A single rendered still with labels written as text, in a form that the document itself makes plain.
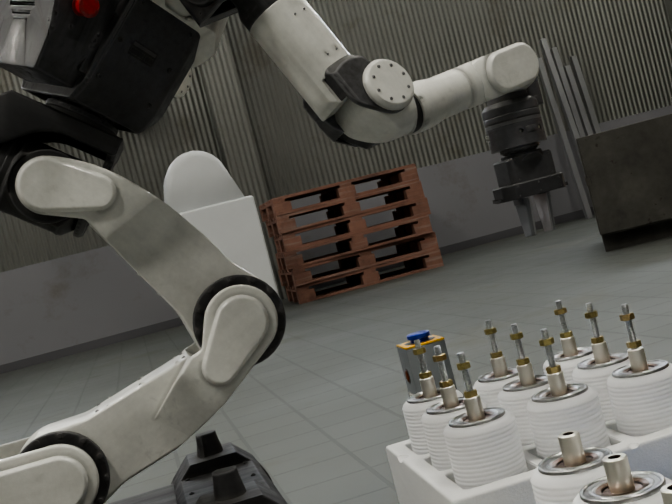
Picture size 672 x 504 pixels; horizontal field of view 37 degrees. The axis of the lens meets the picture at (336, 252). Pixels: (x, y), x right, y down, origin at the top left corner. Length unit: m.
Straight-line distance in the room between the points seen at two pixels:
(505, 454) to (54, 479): 0.64
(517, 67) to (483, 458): 0.60
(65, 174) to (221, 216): 5.35
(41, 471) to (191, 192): 5.44
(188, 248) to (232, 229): 5.30
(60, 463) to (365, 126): 0.65
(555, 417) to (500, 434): 0.08
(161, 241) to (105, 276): 8.09
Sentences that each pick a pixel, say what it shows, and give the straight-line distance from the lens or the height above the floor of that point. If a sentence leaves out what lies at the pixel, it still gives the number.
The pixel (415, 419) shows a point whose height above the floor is 0.23.
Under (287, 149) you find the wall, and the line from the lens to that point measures 9.85.
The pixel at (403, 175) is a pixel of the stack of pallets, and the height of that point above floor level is 0.81.
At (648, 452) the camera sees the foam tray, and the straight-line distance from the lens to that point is 1.36.
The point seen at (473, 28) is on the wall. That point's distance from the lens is 10.55.
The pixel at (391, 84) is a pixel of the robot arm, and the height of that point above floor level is 0.71.
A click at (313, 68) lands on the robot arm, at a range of 1.41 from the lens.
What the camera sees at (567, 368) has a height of 0.24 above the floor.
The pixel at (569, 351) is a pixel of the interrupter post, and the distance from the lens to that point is 1.63.
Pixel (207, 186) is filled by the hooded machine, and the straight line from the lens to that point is 6.89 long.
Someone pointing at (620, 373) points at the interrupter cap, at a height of 0.25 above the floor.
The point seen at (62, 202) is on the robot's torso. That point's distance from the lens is 1.52.
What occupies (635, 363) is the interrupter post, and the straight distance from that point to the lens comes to 1.41.
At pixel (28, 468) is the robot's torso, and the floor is 0.32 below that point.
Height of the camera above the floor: 0.54
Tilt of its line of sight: 1 degrees down
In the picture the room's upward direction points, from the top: 14 degrees counter-clockwise
